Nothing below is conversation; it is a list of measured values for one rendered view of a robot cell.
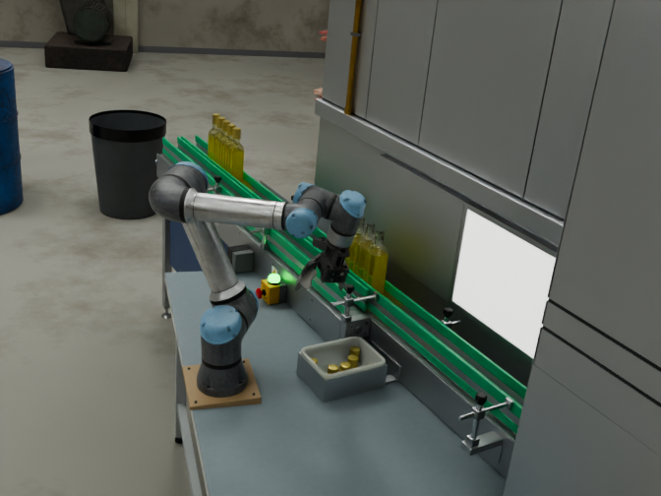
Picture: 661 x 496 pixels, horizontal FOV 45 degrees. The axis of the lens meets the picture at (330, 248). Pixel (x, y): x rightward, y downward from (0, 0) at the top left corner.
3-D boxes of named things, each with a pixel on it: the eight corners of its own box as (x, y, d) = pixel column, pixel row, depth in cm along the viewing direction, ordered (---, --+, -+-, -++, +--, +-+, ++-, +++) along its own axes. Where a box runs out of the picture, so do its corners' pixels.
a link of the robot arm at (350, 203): (342, 184, 221) (371, 195, 221) (330, 216, 227) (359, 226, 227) (335, 197, 215) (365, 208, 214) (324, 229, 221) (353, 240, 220)
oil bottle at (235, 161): (242, 191, 357) (245, 129, 345) (231, 192, 354) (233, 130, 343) (237, 186, 361) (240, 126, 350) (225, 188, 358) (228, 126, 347)
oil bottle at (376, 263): (383, 304, 269) (390, 246, 261) (368, 307, 267) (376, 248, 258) (374, 297, 274) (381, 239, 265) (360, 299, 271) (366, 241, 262)
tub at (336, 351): (386, 385, 247) (389, 361, 244) (323, 402, 237) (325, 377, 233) (356, 357, 261) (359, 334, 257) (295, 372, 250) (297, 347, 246)
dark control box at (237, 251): (253, 272, 313) (254, 252, 310) (234, 275, 309) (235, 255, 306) (244, 263, 319) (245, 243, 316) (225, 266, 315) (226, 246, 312)
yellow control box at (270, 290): (285, 302, 292) (286, 284, 289) (267, 306, 288) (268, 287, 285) (276, 294, 297) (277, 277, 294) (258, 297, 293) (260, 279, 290)
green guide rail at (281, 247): (347, 315, 259) (349, 292, 256) (344, 315, 259) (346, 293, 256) (164, 153, 395) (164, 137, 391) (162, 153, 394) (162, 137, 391)
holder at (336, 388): (399, 383, 250) (402, 361, 247) (323, 403, 237) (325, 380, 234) (370, 355, 264) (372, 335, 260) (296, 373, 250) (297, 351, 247)
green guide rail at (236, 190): (366, 311, 263) (369, 289, 260) (364, 311, 263) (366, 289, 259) (178, 152, 398) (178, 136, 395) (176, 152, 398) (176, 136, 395)
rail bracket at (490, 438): (505, 461, 214) (519, 390, 205) (454, 478, 206) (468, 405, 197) (493, 450, 218) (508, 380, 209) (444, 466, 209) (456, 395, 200)
